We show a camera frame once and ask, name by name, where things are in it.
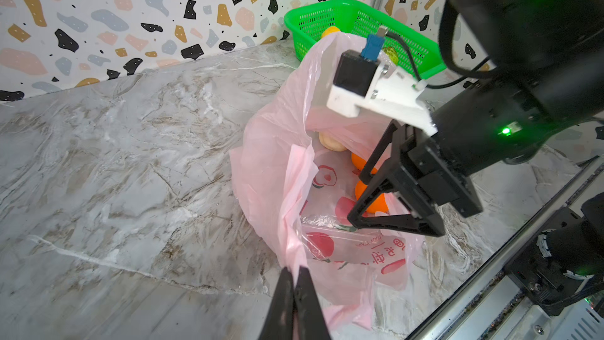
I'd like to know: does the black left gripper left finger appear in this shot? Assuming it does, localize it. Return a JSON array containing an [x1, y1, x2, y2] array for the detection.
[[258, 268, 295, 340]]

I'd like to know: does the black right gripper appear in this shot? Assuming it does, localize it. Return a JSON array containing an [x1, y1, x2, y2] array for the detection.
[[347, 120, 483, 237]]

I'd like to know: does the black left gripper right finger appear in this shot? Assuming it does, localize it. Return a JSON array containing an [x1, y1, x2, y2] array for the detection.
[[294, 267, 332, 340]]

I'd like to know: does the orange fruit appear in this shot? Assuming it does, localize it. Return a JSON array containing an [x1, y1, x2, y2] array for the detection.
[[355, 181, 389, 214], [351, 153, 366, 172]]

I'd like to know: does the pink plastic bag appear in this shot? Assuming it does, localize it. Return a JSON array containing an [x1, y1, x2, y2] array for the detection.
[[230, 32, 425, 330]]

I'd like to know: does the green fruit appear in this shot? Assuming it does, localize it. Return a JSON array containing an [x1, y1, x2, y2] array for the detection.
[[382, 47, 400, 65]]

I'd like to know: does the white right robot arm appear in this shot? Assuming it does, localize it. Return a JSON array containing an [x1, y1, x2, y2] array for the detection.
[[348, 0, 603, 237]]

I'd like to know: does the beige round fruit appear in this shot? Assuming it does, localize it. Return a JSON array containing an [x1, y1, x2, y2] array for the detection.
[[319, 132, 348, 152]]

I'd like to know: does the green plastic basket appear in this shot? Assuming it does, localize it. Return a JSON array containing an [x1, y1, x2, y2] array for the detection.
[[285, 0, 446, 80]]

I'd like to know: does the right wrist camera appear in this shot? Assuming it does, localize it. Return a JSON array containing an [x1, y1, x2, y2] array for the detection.
[[327, 26, 437, 136]]

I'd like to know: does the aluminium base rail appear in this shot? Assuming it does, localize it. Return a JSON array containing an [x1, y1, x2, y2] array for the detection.
[[409, 157, 603, 339]]

